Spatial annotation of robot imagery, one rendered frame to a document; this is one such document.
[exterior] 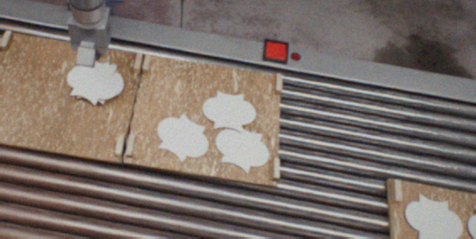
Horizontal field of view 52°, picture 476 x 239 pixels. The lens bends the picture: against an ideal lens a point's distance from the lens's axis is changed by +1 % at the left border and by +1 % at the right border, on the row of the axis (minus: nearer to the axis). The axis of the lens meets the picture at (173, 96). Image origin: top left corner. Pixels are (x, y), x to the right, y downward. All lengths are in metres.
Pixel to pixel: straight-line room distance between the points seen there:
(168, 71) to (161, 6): 1.39
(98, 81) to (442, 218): 0.97
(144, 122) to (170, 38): 0.32
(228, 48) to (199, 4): 1.32
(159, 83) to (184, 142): 0.20
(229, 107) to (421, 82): 0.62
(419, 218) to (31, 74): 1.11
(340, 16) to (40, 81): 2.01
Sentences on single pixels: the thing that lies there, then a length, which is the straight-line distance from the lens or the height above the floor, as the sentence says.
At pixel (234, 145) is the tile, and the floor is 0.94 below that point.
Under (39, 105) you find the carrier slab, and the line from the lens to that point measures 1.37.
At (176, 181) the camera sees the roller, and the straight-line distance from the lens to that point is 1.28.
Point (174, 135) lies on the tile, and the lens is 1.30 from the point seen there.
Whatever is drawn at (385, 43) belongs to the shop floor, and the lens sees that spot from 2.99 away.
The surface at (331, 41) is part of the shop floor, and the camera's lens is 2.86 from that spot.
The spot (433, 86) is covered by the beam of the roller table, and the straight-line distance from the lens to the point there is 1.68.
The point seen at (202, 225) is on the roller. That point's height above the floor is 0.92.
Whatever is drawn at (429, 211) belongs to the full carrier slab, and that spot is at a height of 0.95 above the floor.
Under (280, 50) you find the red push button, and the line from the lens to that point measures 1.53.
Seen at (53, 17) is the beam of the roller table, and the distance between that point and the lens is 1.56.
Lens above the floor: 2.12
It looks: 60 degrees down
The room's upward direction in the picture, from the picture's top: 9 degrees clockwise
